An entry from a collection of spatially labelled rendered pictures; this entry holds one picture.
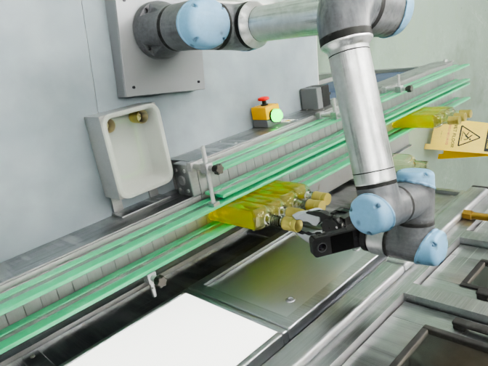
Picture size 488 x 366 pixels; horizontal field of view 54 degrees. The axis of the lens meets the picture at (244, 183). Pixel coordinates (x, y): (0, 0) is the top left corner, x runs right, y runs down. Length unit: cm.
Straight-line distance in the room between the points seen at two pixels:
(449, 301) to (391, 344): 18
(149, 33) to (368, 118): 65
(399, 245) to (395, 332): 18
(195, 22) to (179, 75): 27
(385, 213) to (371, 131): 15
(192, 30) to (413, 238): 67
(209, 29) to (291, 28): 20
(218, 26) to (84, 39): 35
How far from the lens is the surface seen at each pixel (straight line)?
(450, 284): 124
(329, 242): 106
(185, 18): 117
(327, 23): 90
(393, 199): 88
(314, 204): 127
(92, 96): 131
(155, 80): 135
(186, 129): 148
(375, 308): 112
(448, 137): 459
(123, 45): 131
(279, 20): 115
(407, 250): 102
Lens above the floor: 192
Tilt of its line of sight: 45 degrees down
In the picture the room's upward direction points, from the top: 98 degrees clockwise
